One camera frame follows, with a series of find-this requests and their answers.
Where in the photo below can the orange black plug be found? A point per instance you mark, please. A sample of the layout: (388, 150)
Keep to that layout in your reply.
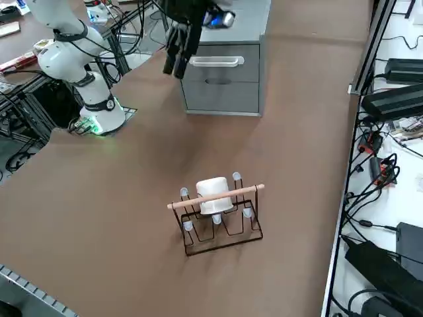
(371, 142)

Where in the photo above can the printed circuit board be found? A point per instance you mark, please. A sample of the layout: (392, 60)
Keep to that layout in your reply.
(409, 125)

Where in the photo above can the white cup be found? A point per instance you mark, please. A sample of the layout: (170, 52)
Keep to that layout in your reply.
(211, 188)

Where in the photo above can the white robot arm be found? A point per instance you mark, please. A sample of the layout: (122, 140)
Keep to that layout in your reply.
(66, 62)

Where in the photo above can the aluminium frame post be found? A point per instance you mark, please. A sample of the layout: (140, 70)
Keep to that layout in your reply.
(373, 46)

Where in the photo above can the smooth black power adapter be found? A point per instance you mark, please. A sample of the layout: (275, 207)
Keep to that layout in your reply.
(406, 69)

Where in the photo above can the ribbed black power adapter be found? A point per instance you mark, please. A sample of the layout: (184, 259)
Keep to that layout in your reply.
(393, 102)

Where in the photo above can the green lit circuit board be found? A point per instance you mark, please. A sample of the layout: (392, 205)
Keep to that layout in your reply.
(81, 125)

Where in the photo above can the large black power adapter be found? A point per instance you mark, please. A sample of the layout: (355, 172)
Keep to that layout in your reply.
(376, 267)

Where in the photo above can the black metal frame leg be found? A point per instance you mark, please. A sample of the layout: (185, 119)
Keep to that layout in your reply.
(120, 56)

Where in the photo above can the blue white box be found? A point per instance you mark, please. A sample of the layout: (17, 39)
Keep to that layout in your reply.
(97, 14)

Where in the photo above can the gray steel cabinet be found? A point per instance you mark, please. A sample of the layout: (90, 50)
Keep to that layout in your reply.
(244, 29)

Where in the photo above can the metal base plate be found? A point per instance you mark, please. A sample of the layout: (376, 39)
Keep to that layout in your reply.
(130, 112)

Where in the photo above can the small printed packet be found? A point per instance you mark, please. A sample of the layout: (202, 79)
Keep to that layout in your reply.
(41, 44)

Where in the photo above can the gray drawer with recessed grip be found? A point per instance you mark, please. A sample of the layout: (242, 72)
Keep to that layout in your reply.
(231, 99)

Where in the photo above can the red flat package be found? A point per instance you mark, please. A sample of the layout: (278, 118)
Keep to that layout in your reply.
(20, 62)

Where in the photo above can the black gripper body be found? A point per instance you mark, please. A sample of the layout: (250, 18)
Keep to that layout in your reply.
(185, 11)

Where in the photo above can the grey ridged strip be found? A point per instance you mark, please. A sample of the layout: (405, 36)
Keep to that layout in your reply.
(33, 290)

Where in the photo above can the dark grey box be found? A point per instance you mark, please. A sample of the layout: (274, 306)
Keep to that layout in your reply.
(413, 241)

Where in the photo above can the black frame rack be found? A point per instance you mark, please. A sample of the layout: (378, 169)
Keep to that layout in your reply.
(29, 109)

